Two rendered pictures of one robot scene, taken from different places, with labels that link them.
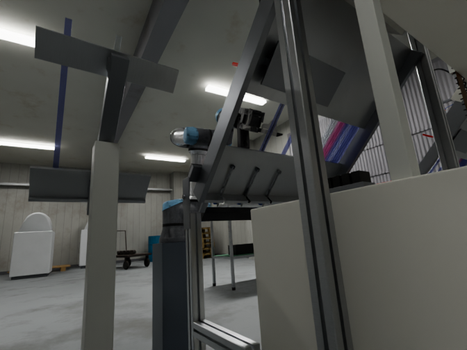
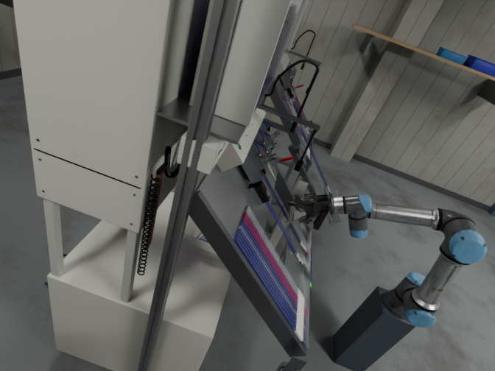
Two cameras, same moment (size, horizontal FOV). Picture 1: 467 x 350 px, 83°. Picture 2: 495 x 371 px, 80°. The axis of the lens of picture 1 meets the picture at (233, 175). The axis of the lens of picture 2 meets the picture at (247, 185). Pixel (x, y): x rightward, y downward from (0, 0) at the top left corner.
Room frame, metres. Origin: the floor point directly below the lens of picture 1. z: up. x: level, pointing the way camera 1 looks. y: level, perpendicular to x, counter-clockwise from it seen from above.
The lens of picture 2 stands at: (1.34, -1.14, 1.68)
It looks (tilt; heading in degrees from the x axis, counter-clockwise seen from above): 33 degrees down; 125
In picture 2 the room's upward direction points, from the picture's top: 21 degrees clockwise
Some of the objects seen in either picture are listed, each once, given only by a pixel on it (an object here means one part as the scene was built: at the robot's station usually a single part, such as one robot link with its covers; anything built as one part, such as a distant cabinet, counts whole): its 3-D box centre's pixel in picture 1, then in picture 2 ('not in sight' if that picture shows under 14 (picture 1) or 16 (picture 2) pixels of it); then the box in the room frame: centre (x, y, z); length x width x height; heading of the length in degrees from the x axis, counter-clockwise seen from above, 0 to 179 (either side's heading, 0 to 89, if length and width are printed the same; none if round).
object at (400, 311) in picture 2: (173, 232); (401, 299); (1.48, 0.35, 0.60); 0.15 x 0.15 x 0.10
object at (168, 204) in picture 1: (174, 211); (415, 288); (1.48, 0.34, 0.72); 0.13 x 0.12 x 0.14; 116
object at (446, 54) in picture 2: not in sight; (451, 55); (0.43, 2.97, 1.67); 0.27 x 0.18 x 0.09; 33
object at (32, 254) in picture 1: (34, 244); not in sight; (6.15, 4.62, 0.70); 0.72 x 0.64 x 1.40; 122
